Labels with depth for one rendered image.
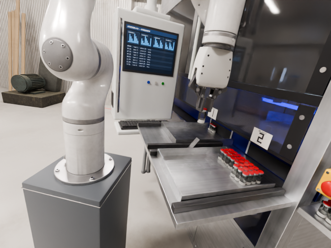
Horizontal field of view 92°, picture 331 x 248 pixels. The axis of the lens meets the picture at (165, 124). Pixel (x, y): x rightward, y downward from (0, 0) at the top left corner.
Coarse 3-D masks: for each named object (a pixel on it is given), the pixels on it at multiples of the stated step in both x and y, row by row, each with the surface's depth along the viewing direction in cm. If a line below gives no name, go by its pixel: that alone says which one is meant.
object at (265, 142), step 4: (256, 128) 65; (256, 132) 65; (264, 132) 61; (252, 136) 66; (256, 136) 65; (260, 136) 63; (264, 136) 61; (268, 136) 60; (252, 140) 66; (256, 140) 64; (260, 140) 63; (264, 140) 61; (268, 140) 59; (260, 144) 63; (264, 144) 61; (268, 144) 59; (264, 148) 61
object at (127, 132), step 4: (124, 120) 131; (128, 120) 128; (116, 124) 115; (116, 128) 109; (120, 128) 109; (120, 132) 105; (124, 132) 106; (128, 132) 107; (132, 132) 108; (136, 132) 109
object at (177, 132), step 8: (168, 128) 99; (176, 128) 101; (184, 128) 102; (192, 128) 104; (200, 128) 107; (168, 136) 87; (176, 136) 89; (184, 136) 90; (192, 136) 92; (200, 136) 93; (208, 136) 95; (216, 136) 97; (224, 144) 87
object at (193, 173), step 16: (160, 160) 62; (176, 160) 65; (192, 160) 67; (208, 160) 68; (176, 176) 56; (192, 176) 57; (208, 176) 58; (224, 176) 59; (176, 192) 46; (192, 192) 49; (208, 192) 45; (224, 192) 47; (240, 192) 50
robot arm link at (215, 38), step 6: (204, 36) 41; (210, 36) 39; (216, 36) 39; (222, 36) 38; (228, 36) 38; (234, 36) 39; (204, 42) 42; (210, 42) 40; (216, 42) 39; (222, 42) 39; (228, 42) 39; (234, 42) 40
